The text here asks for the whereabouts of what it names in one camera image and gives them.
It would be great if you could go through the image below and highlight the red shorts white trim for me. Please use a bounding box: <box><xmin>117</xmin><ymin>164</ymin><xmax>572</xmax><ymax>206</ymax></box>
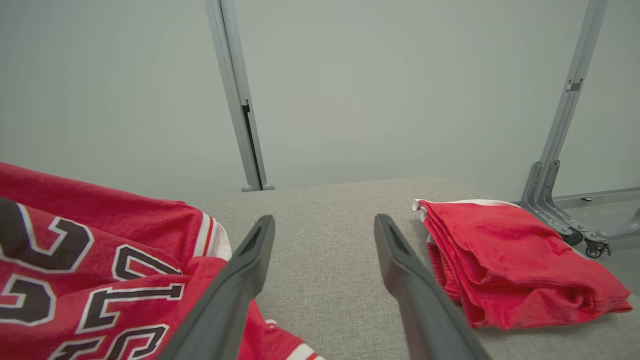
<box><xmin>412</xmin><ymin>199</ymin><xmax>634</xmax><ymax>331</ymax></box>

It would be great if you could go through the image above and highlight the red jersey black lettering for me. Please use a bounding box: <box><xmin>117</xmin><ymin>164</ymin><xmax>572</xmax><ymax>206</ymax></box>
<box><xmin>0</xmin><ymin>161</ymin><xmax>326</xmax><ymax>360</ymax></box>

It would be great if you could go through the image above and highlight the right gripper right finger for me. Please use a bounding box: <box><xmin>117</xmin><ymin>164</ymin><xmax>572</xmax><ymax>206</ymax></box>
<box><xmin>374</xmin><ymin>214</ymin><xmax>491</xmax><ymax>360</ymax></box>

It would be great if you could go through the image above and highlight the grey fabric sofa cushion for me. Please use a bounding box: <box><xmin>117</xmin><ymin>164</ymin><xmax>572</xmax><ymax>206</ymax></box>
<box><xmin>192</xmin><ymin>176</ymin><xmax>640</xmax><ymax>360</ymax></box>

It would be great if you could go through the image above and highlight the grey partition post pair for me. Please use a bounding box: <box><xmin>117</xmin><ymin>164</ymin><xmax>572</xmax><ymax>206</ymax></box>
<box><xmin>204</xmin><ymin>0</ymin><xmax>276</xmax><ymax>193</ymax></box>

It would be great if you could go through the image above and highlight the grey partition frame post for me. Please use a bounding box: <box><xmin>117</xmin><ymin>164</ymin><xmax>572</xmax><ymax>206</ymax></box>
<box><xmin>520</xmin><ymin>0</ymin><xmax>640</xmax><ymax>259</ymax></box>

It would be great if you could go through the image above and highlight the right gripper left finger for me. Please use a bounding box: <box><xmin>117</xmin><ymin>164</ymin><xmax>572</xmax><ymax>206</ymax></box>
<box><xmin>157</xmin><ymin>215</ymin><xmax>276</xmax><ymax>360</ymax></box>

